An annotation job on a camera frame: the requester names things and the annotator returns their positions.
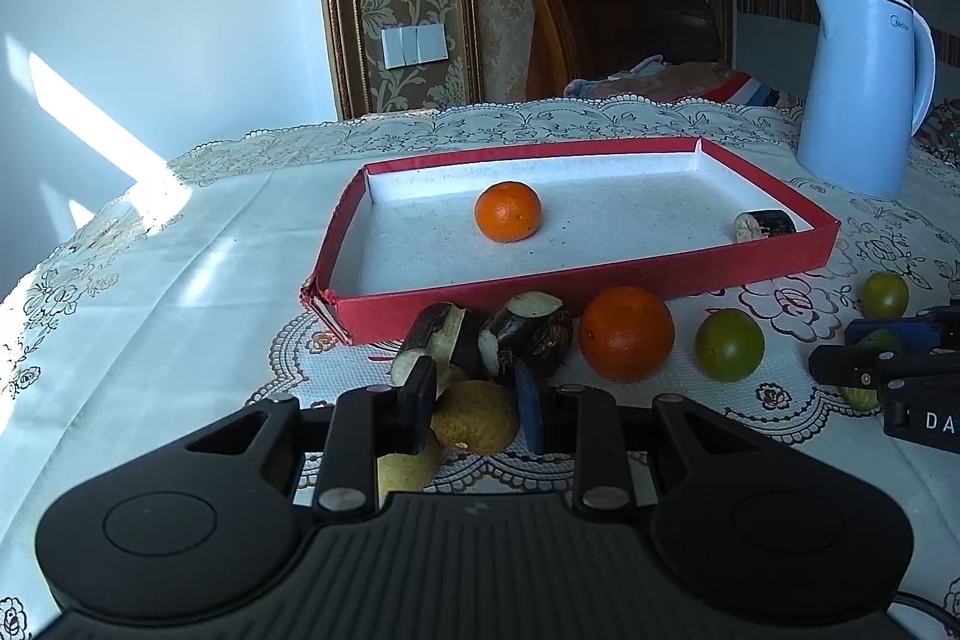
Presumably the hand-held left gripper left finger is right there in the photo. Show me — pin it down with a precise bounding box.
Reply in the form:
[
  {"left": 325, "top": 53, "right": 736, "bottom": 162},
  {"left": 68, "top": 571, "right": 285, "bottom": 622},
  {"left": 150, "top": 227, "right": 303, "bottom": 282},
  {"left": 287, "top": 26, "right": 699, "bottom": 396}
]
[{"left": 180, "top": 355, "right": 440, "bottom": 522}]

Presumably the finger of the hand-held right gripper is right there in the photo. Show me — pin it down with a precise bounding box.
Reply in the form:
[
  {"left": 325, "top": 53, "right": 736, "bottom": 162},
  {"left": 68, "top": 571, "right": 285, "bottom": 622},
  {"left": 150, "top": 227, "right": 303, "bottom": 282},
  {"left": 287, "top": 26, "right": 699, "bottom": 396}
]
[
  {"left": 844, "top": 306, "right": 960, "bottom": 356},
  {"left": 808, "top": 344, "right": 960, "bottom": 393}
]

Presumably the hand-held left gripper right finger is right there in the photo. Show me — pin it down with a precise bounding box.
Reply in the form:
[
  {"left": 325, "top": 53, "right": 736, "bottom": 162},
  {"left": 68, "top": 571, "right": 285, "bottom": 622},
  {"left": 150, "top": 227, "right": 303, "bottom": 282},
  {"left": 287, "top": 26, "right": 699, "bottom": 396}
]
[{"left": 514, "top": 361, "right": 781, "bottom": 517}]

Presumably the yellow-green striped tomato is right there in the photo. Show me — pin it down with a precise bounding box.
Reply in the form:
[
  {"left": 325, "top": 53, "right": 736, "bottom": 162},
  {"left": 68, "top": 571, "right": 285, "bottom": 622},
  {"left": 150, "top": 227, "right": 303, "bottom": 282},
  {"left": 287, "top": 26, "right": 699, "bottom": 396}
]
[{"left": 840, "top": 329, "right": 901, "bottom": 412}]

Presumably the small green tomato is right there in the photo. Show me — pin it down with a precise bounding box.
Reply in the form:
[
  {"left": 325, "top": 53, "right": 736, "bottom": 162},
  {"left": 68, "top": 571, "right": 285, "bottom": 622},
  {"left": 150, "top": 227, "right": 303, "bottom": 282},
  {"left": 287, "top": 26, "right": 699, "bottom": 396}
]
[{"left": 859, "top": 272, "right": 910, "bottom": 320}]

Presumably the yellow potato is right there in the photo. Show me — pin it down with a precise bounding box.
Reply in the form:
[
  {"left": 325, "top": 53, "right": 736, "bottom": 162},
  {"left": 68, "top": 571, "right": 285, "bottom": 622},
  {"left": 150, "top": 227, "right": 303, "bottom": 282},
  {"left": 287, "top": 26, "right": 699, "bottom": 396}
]
[
  {"left": 430, "top": 380, "right": 521, "bottom": 453},
  {"left": 375, "top": 430, "right": 445, "bottom": 495}
]

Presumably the brown-skinned eggplant chunk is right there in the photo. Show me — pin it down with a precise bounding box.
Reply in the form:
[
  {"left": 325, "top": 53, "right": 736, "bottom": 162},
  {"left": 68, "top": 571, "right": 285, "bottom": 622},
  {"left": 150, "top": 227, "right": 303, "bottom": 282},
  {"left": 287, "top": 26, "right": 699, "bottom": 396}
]
[{"left": 478, "top": 291, "right": 575, "bottom": 386}]

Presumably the red shallow box tray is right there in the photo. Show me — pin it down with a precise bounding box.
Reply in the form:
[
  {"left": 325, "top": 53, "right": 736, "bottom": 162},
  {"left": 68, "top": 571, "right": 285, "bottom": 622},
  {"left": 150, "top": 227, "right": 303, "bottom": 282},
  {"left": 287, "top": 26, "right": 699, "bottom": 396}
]
[{"left": 300, "top": 135, "right": 841, "bottom": 347}]

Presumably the long dark eggplant piece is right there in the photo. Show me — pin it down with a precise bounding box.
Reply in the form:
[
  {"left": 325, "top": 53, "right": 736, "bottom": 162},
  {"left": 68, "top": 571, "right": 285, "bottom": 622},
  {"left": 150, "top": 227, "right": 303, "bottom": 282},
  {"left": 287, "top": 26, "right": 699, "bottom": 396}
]
[{"left": 390, "top": 302, "right": 488, "bottom": 390}]

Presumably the large orange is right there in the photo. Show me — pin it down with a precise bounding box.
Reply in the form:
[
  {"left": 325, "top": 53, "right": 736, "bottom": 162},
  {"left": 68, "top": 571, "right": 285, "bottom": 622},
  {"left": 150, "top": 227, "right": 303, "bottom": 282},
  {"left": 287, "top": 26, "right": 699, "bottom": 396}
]
[{"left": 579, "top": 286, "right": 676, "bottom": 384}]

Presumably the large green tomato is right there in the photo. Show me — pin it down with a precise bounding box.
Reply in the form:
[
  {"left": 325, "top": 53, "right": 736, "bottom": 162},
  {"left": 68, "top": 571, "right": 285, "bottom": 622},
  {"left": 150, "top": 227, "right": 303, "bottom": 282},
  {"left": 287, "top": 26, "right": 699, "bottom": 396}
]
[{"left": 694, "top": 308, "right": 766, "bottom": 384}]

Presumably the dark eggplant slice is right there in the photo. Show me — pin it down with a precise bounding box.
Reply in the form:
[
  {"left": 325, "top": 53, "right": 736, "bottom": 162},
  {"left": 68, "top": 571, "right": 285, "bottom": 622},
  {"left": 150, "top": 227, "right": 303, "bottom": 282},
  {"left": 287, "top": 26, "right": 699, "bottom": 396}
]
[{"left": 733, "top": 209, "right": 797, "bottom": 242}]

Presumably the small orange mandarin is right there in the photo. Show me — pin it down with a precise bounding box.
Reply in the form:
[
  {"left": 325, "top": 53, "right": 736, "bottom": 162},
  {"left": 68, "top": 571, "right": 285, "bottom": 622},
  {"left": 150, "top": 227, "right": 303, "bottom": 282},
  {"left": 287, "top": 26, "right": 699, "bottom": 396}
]
[{"left": 475, "top": 181, "right": 542, "bottom": 244}]

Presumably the light blue electric kettle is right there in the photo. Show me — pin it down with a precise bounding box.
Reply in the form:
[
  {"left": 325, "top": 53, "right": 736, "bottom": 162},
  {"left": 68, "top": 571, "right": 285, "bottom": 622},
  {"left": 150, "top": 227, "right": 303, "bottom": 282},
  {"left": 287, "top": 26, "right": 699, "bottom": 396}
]
[{"left": 796, "top": 0, "right": 938, "bottom": 200}]

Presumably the wooden bed headboard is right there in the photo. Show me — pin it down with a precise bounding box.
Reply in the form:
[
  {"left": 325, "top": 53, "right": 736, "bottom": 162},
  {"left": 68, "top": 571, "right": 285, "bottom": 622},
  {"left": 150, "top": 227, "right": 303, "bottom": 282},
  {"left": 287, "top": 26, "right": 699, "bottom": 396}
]
[{"left": 514, "top": 0, "right": 725, "bottom": 101}]

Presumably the white wall light switch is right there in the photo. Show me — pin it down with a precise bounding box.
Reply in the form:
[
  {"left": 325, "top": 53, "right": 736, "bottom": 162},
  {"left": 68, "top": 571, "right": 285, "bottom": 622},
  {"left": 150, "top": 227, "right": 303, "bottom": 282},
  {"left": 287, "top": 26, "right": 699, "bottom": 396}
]
[{"left": 381, "top": 21, "right": 449, "bottom": 70}]

